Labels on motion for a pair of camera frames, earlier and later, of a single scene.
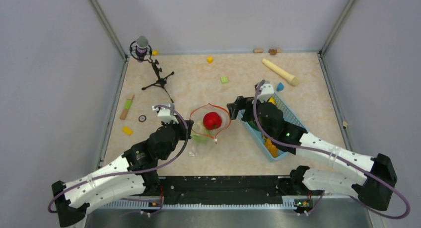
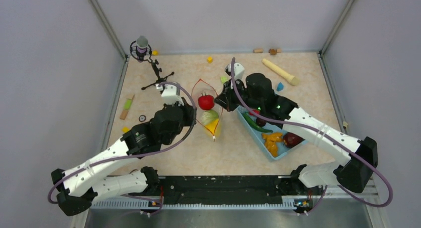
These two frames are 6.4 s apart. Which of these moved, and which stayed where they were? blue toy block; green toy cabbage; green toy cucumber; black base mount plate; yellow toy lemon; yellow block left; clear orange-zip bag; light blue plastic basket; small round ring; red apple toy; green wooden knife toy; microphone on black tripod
Moved: red apple toy; yellow toy lemon; clear orange-zip bag; green toy cabbage
Stayed: green toy cucumber; green wooden knife toy; microphone on black tripod; blue toy block; light blue plastic basket; black base mount plate; small round ring; yellow block left
